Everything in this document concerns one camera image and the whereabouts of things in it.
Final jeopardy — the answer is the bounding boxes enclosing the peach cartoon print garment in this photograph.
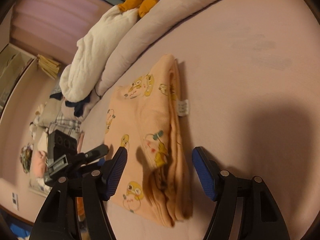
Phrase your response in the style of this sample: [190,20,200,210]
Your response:
[104,54,193,227]

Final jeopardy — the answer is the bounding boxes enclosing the pink folded garment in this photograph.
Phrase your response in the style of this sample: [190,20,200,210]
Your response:
[31,150,47,178]

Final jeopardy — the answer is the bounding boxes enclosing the plaid grey pillow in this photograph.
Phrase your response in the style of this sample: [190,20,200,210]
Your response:
[48,111,81,139]

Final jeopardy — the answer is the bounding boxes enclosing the black garment on bed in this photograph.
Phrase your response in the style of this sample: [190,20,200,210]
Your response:
[49,92,91,118]

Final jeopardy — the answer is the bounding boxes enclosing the white plush goose body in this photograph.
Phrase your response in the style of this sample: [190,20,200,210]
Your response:
[60,5,138,102]

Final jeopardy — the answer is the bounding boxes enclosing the straw broom bundle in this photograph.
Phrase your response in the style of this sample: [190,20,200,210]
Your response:
[37,54,61,80]

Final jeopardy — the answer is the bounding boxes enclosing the wooden shelf unit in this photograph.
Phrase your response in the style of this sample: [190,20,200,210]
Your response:
[0,43,35,113]

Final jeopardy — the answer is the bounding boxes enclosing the pink curtain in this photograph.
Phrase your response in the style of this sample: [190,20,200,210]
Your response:
[10,0,112,64]

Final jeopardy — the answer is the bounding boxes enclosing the lilac folded duvet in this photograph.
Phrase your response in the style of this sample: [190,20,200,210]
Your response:
[94,0,286,97]

